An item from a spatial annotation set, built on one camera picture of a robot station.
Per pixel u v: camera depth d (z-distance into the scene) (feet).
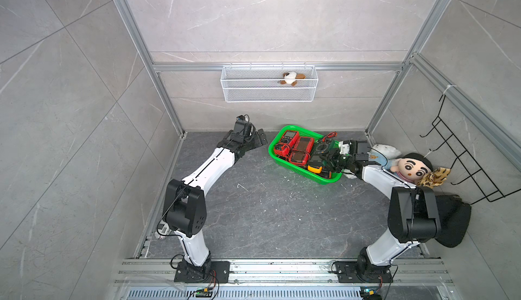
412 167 2.66
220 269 2.41
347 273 2.40
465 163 2.20
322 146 3.12
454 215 2.12
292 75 2.87
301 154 3.13
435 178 2.43
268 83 3.30
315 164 3.00
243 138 2.26
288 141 3.37
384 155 3.25
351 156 2.42
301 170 3.05
